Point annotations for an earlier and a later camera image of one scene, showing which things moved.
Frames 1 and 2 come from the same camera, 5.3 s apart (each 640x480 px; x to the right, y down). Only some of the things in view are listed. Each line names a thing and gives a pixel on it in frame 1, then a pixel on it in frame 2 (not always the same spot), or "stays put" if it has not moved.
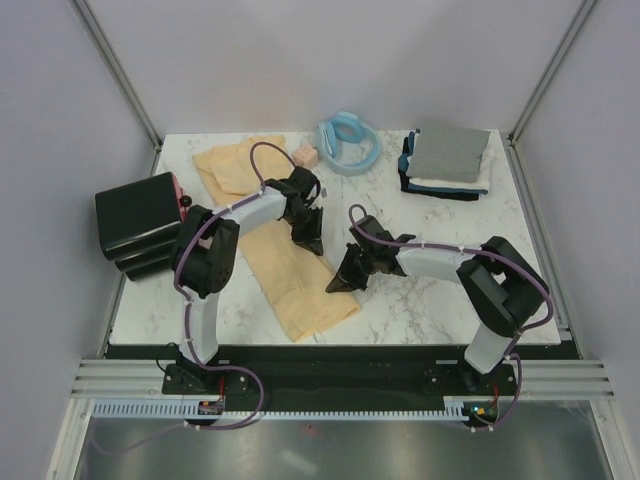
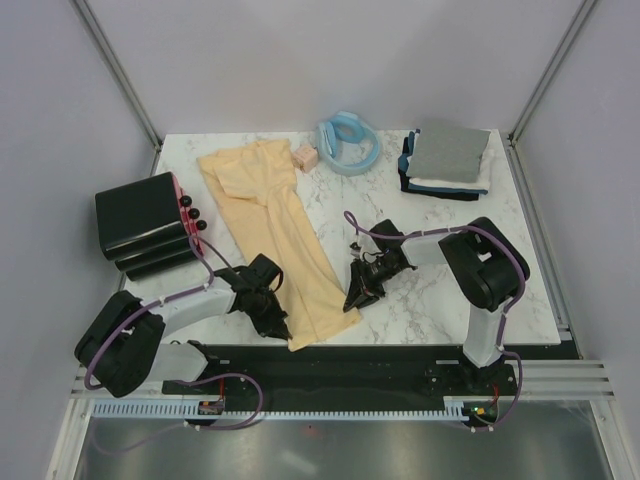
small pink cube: (305, 155) stays put
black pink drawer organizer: (138, 223) stays put
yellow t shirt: (297, 283) stays put
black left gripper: (312, 239) → (274, 325)
